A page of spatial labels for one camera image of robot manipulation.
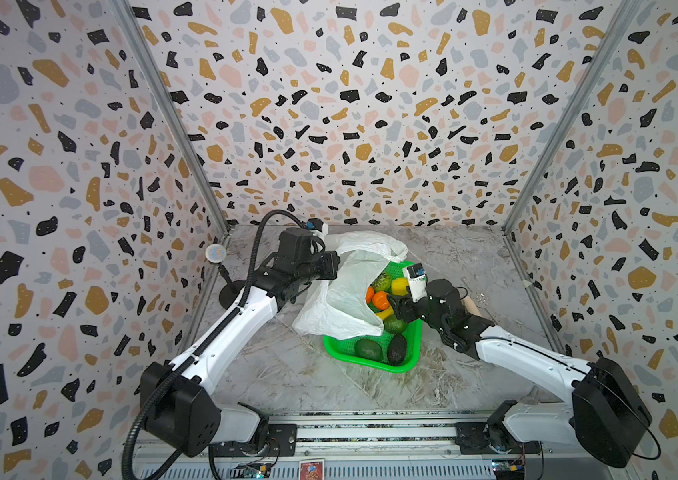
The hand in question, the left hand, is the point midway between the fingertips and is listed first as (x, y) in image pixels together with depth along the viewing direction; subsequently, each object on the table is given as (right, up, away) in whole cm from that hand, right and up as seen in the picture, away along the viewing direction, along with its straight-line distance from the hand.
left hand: (342, 254), depth 77 cm
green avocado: (+15, -22, +12) cm, 29 cm away
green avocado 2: (+7, -27, +7) cm, 29 cm away
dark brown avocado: (+15, -27, +8) cm, 32 cm away
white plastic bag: (0, -13, -6) cm, 14 cm away
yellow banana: (+12, -18, +14) cm, 26 cm away
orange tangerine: (+11, -15, +18) cm, 25 cm away
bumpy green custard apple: (+12, -10, +21) cm, 26 cm away
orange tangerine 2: (+8, -13, +18) cm, 24 cm away
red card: (-7, -50, -8) cm, 51 cm away
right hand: (+14, -9, +5) cm, 17 cm away
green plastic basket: (0, -29, +13) cm, 32 cm away
